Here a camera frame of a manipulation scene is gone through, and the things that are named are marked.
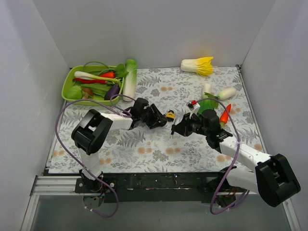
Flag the yellow padlock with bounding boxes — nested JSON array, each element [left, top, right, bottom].
[[166, 110, 175, 122]]

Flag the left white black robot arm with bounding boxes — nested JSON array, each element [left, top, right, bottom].
[[71, 98, 167, 193]]

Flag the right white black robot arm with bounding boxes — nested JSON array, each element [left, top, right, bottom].
[[171, 109, 301, 207]]

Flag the green bok choy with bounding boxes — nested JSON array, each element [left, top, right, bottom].
[[197, 92, 219, 116]]

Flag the floral table mat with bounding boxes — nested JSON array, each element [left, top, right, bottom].
[[49, 67, 263, 174]]

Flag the orange carrot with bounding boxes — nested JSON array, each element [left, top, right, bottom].
[[219, 104, 231, 127]]

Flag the green napa cabbage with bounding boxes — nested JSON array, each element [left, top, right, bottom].
[[123, 59, 137, 102]]

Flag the white radish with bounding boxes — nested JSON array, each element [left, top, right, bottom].
[[218, 88, 237, 101]]

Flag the purple eggplant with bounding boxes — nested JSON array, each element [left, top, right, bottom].
[[104, 84, 120, 101]]

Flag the green spinach leaf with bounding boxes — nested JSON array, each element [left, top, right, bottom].
[[115, 64, 128, 78]]

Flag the green plastic tray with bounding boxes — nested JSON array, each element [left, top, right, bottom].
[[62, 62, 125, 105]]

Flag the green leafy vegetable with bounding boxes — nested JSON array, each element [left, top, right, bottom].
[[81, 83, 112, 99]]

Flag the yellow white cabbage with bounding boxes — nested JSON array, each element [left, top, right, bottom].
[[180, 57, 213, 77]]

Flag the small orange pepper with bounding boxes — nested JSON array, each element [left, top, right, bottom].
[[99, 72, 115, 78]]

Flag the red chili pepper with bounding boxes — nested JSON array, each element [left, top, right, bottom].
[[73, 78, 106, 84]]

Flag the green long beans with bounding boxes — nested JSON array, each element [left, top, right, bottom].
[[82, 62, 112, 75]]

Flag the brown mushroom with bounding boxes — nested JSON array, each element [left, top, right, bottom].
[[82, 88, 94, 99]]

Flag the round green cabbage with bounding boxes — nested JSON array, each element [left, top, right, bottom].
[[65, 86, 83, 100]]

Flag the white green leek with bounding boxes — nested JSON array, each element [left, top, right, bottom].
[[74, 71, 115, 80]]

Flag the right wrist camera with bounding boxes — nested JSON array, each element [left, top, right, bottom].
[[187, 100, 200, 118]]

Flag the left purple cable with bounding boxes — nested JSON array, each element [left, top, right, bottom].
[[55, 94, 135, 218]]

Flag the purple cable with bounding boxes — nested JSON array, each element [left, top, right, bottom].
[[55, 94, 135, 218], [196, 97, 250, 215]]

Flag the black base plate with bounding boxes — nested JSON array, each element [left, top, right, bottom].
[[74, 172, 248, 204]]

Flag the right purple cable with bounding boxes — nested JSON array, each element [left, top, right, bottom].
[[196, 97, 250, 215]]

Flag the aluminium frame rail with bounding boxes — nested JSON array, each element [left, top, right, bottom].
[[22, 176, 300, 231]]

